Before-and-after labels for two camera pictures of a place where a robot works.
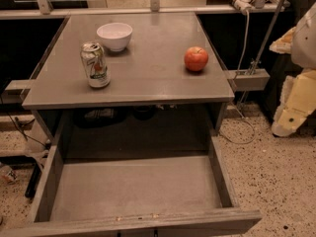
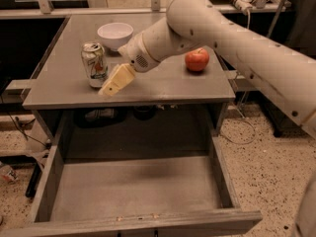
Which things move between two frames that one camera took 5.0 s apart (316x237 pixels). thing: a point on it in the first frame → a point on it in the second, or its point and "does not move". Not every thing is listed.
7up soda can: [94, 60] does not move
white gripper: [305, 43] → [137, 52]
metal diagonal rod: [265, 37] does not move
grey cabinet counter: [148, 73] does not move
